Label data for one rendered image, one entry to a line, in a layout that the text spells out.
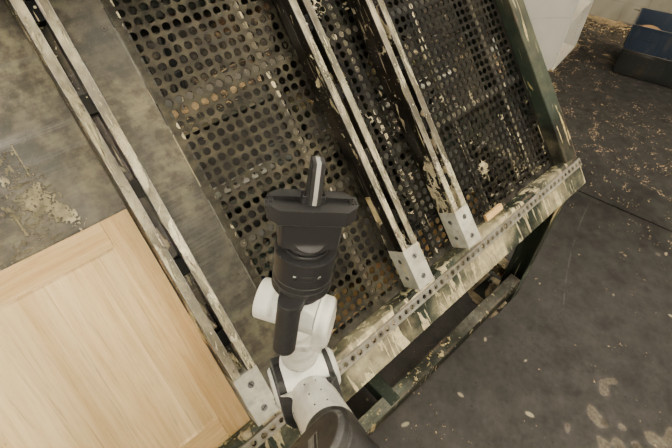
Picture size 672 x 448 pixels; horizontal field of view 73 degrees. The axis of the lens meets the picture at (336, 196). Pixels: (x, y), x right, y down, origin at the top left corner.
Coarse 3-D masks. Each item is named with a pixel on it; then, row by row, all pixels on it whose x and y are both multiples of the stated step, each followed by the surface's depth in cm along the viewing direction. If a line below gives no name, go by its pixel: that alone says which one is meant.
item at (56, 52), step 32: (32, 0) 83; (32, 32) 83; (64, 32) 85; (64, 64) 88; (64, 96) 86; (96, 96) 88; (96, 128) 87; (128, 160) 90; (128, 192) 90; (160, 224) 96; (160, 256) 92; (192, 256) 96; (192, 288) 99; (224, 320) 99; (224, 352) 98; (256, 384) 102; (256, 416) 101
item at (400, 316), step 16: (576, 160) 170; (560, 176) 165; (544, 192) 160; (528, 208) 155; (512, 224) 150; (464, 256) 139; (448, 272) 135; (432, 288) 131; (416, 304) 128; (400, 320) 125; (384, 336) 122; (352, 352) 117; (256, 432) 103; (272, 432) 105
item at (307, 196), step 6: (312, 156) 57; (312, 162) 56; (318, 162) 56; (312, 168) 56; (318, 168) 56; (312, 174) 57; (312, 180) 57; (306, 186) 60; (312, 186) 57; (306, 192) 60; (312, 192) 58; (300, 198) 60; (306, 198) 59; (312, 198) 58; (312, 204) 58
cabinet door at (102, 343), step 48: (96, 240) 91; (144, 240) 96; (0, 288) 83; (48, 288) 87; (96, 288) 91; (144, 288) 96; (0, 336) 83; (48, 336) 87; (96, 336) 91; (144, 336) 95; (192, 336) 100; (0, 384) 83; (48, 384) 87; (96, 384) 91; (144, 384) 95; (192, 384) 100; (0, 432) 82; (48, 432) 86; (96, 432) 90; (144, 432) 95; (192, 432) 100
